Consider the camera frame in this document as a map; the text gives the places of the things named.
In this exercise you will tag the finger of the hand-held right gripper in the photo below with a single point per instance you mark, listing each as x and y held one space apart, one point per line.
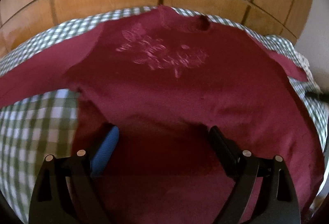
317 96

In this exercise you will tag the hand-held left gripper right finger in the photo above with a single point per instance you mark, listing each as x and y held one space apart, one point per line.
226 148

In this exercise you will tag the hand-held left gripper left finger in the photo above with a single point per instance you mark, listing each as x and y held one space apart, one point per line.
106 148

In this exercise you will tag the maroon printed shirt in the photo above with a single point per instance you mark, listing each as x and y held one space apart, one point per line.
164 100

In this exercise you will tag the floral pillow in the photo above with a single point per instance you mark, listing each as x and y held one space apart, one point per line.
306 62

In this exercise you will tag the green checked blanket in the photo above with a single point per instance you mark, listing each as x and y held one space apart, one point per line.
30 123

